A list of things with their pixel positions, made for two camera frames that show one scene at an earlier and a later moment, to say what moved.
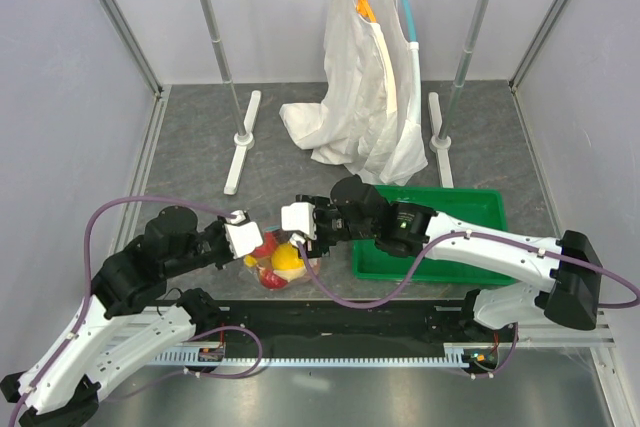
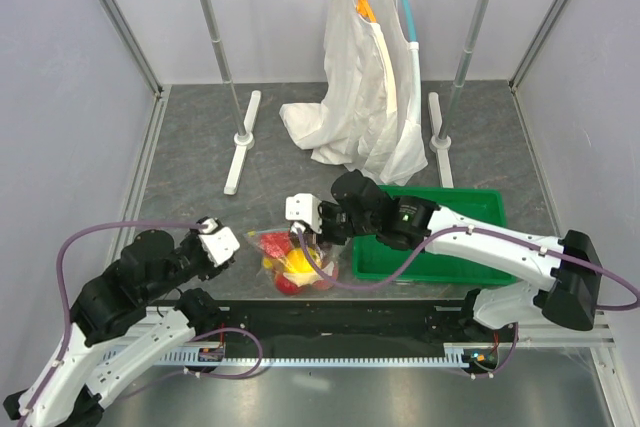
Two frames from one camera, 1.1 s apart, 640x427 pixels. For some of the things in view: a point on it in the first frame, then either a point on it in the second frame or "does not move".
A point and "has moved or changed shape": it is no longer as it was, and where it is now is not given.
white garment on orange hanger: x=359 y=90 does not move
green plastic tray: x=481 y=206 does not move
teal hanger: x=411 y=30 does not move
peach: x=271 y=280 to x=284 y=285
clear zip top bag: x=279 y=263 has moved or changed shape
